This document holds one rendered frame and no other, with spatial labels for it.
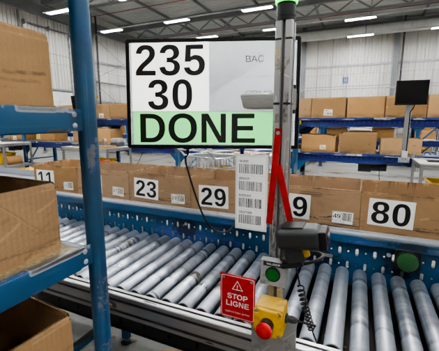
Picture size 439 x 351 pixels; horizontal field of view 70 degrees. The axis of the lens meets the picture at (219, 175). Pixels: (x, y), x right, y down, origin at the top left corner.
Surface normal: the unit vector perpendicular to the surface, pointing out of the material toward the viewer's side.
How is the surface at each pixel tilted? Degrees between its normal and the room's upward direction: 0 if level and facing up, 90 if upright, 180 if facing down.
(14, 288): 90
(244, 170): 90
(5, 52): 91
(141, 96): 86
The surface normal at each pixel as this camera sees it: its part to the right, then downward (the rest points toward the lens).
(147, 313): -0.41, 0.16
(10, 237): 0.91, 0.08
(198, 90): -0.07, 0.11
